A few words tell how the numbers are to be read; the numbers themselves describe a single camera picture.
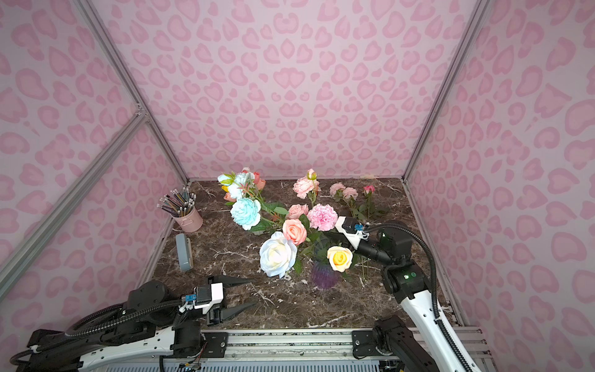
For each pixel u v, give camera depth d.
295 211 0.61
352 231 0.53
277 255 0.47
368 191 1.10
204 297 0.41
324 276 0.86
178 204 0.95
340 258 0.46
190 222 0.96
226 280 0.51
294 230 0.50
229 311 0.48
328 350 0.72
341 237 0.58
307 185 0.64
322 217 0.57
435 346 0.42
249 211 0.52
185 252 0.90
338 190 1.08
